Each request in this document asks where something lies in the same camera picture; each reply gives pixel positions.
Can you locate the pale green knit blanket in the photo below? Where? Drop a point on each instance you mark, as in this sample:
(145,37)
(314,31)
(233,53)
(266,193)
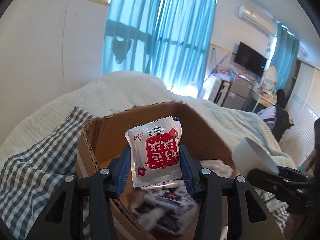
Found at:
(119,91)

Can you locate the blue window curtain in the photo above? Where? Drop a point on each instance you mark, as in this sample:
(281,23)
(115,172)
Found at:
(168,39)

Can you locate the brown cardboard box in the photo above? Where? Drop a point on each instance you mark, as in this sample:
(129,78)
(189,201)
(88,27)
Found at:
(103,139)

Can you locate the red white snack packet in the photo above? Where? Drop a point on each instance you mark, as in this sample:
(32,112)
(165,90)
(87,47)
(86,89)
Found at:
(155,157)

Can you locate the checkered bed sheet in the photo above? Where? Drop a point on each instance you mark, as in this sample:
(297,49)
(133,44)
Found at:
(29,179)

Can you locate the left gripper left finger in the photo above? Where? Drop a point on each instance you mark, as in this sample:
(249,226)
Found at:
(62,217)

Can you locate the white louvered wardrobe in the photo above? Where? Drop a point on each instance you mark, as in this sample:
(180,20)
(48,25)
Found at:
(303,106)

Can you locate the white desk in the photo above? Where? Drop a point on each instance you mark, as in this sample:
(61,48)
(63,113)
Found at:
(263,99)

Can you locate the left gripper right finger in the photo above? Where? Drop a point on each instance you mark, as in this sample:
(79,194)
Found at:
(248,217)

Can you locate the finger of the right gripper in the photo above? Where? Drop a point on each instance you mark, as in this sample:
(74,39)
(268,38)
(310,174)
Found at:
(290,174)
(267,182)

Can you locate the black clothes pile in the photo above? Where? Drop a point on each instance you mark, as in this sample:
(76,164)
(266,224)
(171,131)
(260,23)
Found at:
(282,122)

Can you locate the white air conditioner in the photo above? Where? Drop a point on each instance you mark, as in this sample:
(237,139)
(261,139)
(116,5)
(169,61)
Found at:
(265,27)

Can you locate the white tissue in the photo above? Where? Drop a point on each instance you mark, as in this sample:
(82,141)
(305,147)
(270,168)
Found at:
(218,166)

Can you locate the clear plastic bag of items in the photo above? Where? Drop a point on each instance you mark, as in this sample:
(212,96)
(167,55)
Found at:
(169,210)

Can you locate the black wall television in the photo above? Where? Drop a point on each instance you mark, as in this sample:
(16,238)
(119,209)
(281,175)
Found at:
(250,59)

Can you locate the white tape roll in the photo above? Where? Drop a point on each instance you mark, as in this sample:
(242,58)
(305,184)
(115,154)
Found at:
(248,155)

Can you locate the blue corner curtain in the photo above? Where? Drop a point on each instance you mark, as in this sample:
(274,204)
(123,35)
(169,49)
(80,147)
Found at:
(284,57)

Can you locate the round vanity mirror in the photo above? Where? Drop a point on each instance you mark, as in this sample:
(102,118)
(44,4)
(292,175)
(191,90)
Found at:
(269,78)

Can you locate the grey mini fridge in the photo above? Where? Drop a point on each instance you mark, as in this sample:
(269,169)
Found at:
(237,94)

